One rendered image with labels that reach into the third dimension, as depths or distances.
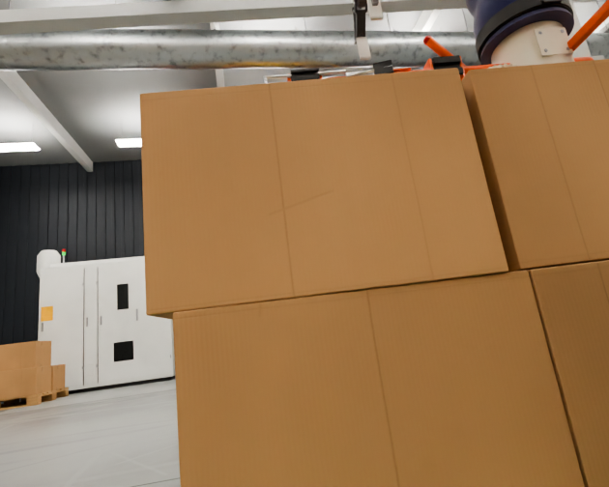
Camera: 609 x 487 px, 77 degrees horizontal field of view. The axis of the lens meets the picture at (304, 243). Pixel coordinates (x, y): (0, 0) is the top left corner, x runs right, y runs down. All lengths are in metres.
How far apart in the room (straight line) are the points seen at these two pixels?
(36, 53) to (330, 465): 6.94
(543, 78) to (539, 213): 0.28
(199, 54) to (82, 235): 7.28
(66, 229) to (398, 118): 12.16
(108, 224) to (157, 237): 11.67
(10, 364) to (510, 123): 7.04
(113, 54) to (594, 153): 6.51
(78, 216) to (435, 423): 12.32
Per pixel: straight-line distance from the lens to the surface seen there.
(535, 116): 0.89
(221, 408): 0.64
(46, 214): 13.01
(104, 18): 3.87
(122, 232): 12.14
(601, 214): 0.88
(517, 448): 0.74
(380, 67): 1.02
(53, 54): 7.13
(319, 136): 0.72
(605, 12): 1.15
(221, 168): 0.70
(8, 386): 7.25
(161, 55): 6.79
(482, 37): 1.24
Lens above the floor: 0.48
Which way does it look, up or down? 13 degrees up
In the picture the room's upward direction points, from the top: 7 degrees counter-clockwise
